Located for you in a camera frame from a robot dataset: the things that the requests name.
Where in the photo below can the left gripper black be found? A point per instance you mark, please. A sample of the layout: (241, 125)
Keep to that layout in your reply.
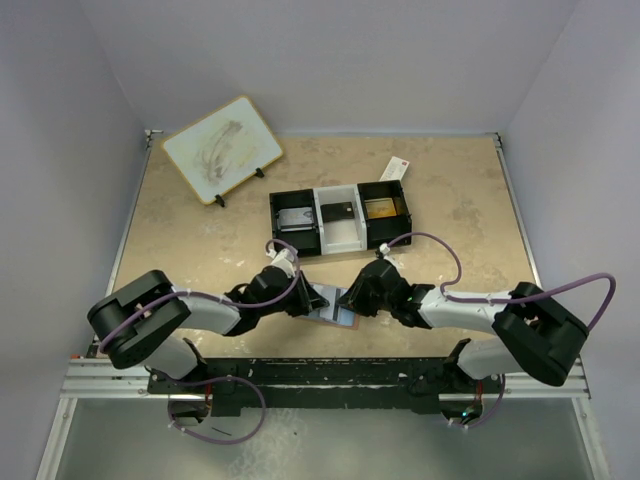
(307, 299)

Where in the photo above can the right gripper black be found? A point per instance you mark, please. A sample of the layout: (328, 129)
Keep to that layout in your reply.
(354, 298)

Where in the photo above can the white card with portrait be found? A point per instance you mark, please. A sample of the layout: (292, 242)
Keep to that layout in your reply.
(333, 313)

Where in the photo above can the pink leather card holder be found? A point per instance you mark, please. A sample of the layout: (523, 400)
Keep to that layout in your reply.
(311, 317)

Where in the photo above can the silver striped card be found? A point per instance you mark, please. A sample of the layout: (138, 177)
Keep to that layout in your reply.
(295, 219)

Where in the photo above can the gold card from holder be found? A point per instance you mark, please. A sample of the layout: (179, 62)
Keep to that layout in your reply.
(380, 208)

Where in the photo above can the black card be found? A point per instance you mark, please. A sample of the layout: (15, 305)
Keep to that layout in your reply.
(337, 212)

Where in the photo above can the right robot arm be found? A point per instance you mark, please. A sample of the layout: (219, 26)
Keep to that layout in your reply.
(540, 338)

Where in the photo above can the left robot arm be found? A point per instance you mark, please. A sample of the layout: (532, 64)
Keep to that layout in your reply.
(135, 325)

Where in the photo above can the black left plastic bin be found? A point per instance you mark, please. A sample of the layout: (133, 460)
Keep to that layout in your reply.
(306, 242)

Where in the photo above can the black plastic bin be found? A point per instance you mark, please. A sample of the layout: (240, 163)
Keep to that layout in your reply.
(306, 242)
(385, 230)

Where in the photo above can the black right plastic bin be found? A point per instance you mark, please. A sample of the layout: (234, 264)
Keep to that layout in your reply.
(385, 230)

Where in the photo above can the white plastic bin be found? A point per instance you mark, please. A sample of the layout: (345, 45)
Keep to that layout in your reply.
(344, 235)

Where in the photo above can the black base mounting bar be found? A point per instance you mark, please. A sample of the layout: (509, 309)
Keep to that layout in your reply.
(415, 384)

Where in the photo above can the white red paper box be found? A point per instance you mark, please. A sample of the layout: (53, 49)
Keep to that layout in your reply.
(395, 169)

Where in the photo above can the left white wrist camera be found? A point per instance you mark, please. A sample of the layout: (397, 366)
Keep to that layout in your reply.
(283, 260)

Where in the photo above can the whiteboard with yellow frame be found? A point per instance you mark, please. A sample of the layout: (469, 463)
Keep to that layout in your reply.
(223, 149)

